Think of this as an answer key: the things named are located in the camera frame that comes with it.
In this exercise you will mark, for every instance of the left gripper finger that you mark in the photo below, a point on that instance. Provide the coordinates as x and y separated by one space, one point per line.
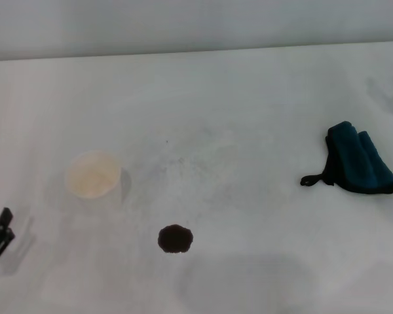
1 235

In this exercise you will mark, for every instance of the black water stain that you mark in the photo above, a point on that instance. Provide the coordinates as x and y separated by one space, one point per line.
175 238

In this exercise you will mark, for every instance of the white paper cup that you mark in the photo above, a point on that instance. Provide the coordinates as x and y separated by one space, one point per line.
93 175

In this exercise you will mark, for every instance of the blue rag with black trim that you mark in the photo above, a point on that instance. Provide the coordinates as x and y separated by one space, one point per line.
357 157

